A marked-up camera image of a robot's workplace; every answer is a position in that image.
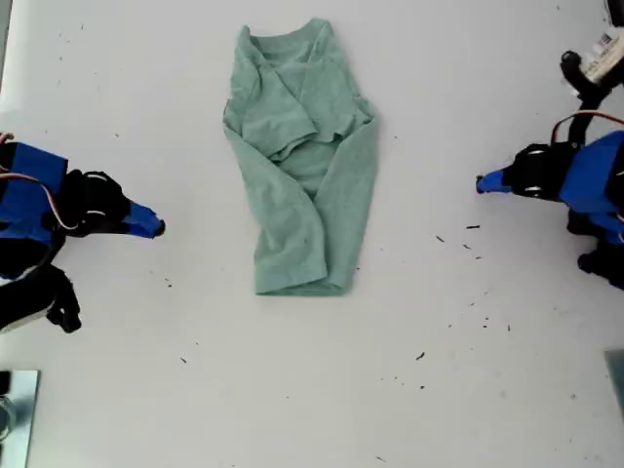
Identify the green t-shirt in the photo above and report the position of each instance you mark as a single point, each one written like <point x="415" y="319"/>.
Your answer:
<point x="292" y="219"/>

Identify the black clamp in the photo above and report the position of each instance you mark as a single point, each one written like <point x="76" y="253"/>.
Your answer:
<point x="4" y="382"/>

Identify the black camera stalk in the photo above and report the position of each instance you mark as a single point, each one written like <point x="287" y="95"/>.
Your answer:
<point x="68" y="312"/>
<point x="582" y="117"/>

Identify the black and white camera box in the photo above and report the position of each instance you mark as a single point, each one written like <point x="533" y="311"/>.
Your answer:
<point x="22" y="302"/>
<point x="602" y="58"/>

